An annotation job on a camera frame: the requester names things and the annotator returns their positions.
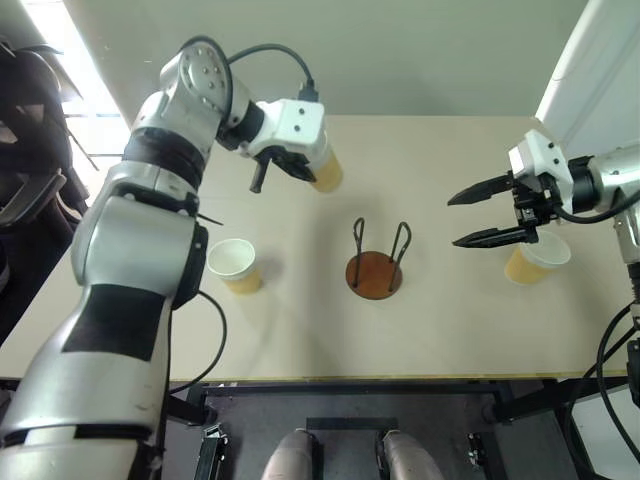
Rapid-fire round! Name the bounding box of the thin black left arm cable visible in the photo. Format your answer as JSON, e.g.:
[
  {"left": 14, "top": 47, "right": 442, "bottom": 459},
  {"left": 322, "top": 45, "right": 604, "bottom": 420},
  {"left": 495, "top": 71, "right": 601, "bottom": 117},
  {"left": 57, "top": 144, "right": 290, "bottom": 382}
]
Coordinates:
[{"left": 168, "top": 289, "right": 229, "bottom": 401}]

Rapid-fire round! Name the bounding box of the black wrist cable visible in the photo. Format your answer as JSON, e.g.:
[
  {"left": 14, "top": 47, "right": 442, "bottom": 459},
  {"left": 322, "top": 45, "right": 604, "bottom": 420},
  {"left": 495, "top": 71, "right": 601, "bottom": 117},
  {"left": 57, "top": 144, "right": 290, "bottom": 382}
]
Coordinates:
[
  {"left": 226, "top": 43, "right": 321, "bottom": 103},
  {"left": 548, "top": 185, "right": 640, "bottom": 224}
]

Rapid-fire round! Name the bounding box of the grey rounded robot leg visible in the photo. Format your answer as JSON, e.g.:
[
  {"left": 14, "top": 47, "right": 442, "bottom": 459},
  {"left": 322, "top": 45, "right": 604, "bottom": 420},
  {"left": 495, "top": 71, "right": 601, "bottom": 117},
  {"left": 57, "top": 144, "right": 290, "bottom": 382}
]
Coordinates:
[
  {"left": 381, "top": 430, "right": 442, "bottom": 480},
  {"left": 261, "top": 428, "right": 322, "bottom": 480}
]

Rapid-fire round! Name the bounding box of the black right arm cable loop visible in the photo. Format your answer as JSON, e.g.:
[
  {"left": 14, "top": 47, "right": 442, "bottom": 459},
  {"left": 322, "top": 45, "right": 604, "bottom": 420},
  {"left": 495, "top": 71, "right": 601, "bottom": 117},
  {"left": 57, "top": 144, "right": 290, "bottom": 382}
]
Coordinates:
[{"left": 581, "top": 299, "right": 640, "bottom": 480}]

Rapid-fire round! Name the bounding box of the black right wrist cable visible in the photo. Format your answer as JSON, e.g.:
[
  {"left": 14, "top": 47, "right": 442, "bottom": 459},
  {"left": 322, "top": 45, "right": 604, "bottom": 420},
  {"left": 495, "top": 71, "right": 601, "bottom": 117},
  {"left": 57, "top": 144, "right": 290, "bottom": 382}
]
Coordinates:
[{"left": 548, "top": 185, "right": 640, "bottom": 224}]

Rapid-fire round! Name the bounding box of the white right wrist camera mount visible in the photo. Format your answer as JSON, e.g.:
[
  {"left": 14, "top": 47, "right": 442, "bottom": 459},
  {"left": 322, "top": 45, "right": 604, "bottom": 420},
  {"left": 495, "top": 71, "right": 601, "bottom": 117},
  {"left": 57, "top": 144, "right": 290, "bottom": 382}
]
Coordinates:
[{"left": 507, "top": 129, "right": 573, "bottom": 213}]

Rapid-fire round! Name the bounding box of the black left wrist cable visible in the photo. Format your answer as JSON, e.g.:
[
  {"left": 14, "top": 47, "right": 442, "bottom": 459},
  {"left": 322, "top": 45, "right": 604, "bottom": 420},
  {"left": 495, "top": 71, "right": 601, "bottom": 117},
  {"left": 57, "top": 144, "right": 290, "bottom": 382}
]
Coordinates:
[{"left": 226, "top": 43, "right": 321, "bottom": 103}]

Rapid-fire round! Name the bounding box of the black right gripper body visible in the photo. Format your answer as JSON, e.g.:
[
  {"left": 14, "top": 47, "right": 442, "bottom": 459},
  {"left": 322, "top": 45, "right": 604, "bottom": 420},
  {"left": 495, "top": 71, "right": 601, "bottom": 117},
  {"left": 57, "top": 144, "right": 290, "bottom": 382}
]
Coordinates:
[{"left": 509, "top": 174, "right": 562, "bottom": 242}]

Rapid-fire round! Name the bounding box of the tan paper cup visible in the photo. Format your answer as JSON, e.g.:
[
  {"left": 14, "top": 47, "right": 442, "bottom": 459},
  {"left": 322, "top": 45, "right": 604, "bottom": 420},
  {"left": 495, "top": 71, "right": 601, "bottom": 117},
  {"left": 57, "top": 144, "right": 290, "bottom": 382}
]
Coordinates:
[
  {"left": 308, "top": 130, "right": 345, "bottom": 194},
  {"left": 207, "top": 238, "right": 265, "bottom": 296},
  {"left": 503, "top": 229, "right": 572, "bottom": 288}
]

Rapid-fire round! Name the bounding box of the wire cup holder wooden base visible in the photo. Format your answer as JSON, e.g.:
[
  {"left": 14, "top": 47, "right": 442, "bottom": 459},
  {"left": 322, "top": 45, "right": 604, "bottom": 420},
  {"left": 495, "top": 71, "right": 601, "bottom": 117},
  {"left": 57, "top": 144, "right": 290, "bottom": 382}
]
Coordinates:
[{"left": 344, "top": 216, "right": 414, "bottom": 301}]

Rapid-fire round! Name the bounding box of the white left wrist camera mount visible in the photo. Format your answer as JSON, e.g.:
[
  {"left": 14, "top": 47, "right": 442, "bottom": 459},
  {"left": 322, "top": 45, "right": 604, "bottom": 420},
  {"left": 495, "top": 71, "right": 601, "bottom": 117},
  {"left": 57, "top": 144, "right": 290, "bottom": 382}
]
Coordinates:
[{"left": 248, "top": 98, "right": 327, "bottom": 167}]

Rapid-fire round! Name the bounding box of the grey rounded right robot leg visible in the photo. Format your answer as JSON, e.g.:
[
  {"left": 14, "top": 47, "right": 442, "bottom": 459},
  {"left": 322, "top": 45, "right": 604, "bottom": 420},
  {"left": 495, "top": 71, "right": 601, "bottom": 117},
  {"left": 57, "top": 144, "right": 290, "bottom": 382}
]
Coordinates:
[{"left": 381, "top": 430, "right": 442, "bottom": 480}]

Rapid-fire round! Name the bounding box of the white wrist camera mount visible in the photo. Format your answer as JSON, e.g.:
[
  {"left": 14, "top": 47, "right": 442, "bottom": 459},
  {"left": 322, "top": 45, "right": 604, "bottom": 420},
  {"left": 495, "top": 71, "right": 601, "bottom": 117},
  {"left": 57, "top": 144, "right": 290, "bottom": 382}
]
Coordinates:
[
  {"left": 248, "top": 98, "right": 327, "bottom": 167},
  {"left": 507, "top": 129, "right": 573, "bottom": 213}
]

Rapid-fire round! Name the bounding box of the grey rounded left robot leg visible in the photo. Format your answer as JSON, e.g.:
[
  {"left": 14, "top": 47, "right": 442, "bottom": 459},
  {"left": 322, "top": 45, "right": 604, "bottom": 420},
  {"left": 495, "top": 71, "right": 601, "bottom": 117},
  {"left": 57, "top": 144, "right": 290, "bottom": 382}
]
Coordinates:
[{"left": 261, "top": 428, "right": 322, "bottom": 480}]

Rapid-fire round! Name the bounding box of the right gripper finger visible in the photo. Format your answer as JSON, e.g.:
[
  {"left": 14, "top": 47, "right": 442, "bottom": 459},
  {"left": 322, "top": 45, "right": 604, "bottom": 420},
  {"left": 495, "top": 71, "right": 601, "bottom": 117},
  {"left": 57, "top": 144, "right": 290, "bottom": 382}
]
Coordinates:
[
  {"left": 446, "top": 171, "right": 517, "bottom": 208},
  {"left": 451, "top": 225, "right": 541, "bottom": 250}
]

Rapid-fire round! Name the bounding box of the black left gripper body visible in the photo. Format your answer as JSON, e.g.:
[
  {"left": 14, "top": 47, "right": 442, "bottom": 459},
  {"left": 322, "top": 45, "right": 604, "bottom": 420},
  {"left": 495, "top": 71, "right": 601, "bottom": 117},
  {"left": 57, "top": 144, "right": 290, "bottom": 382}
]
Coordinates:
[{"left": 253, "top": 145, "right": 315, "bottom": 172}]

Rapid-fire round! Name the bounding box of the black metal stand frame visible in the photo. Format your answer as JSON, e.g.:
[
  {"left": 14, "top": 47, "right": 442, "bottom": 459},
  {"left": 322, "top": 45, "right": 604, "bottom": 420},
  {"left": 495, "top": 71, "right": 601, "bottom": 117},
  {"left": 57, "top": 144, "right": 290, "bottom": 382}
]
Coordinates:
[{"left": 164, "top": 378, "right": 579, "bottom": 480}]

